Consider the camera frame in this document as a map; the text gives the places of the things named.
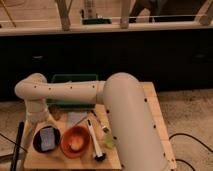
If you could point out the green plastic cup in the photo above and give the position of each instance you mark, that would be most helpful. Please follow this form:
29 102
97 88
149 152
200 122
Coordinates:
109 141

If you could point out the green plastic tray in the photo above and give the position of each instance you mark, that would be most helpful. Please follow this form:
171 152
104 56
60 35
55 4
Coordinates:
61 78

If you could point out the brown round object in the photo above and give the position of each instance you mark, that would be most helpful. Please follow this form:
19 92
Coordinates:
55 112

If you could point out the white-handled dish brush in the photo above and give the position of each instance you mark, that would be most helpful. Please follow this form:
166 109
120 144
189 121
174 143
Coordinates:
99 154

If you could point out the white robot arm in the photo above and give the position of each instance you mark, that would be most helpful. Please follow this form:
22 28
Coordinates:
137 138

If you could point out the dark purple bowl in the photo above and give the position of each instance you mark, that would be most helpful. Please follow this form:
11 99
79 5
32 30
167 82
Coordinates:
37 140

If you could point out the blue-grey sponge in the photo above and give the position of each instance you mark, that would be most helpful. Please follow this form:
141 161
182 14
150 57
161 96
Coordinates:
47 139

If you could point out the orange bowl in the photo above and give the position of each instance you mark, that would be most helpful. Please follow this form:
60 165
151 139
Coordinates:
72 133

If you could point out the black pole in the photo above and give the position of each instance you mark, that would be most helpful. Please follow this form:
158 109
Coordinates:
17 147

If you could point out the green object on shelf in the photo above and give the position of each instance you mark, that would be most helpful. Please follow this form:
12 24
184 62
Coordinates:
94 21

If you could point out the yellow fruit in orange bowl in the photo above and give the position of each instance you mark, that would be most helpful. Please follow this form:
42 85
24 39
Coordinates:
76 144

